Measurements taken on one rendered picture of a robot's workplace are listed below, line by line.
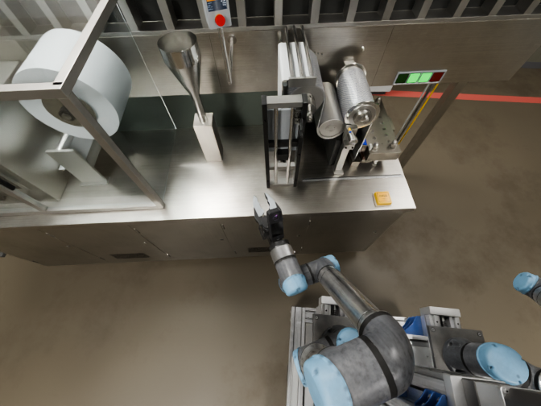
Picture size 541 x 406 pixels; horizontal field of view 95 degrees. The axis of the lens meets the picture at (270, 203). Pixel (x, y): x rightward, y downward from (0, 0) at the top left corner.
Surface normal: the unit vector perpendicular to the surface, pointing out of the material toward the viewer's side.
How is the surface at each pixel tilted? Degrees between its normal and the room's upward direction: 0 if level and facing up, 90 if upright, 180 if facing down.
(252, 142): 0
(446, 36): 90
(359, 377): 5
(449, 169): 0
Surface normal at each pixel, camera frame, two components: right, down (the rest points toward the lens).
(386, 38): 0.04, 0.88
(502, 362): -0.13, -0.53
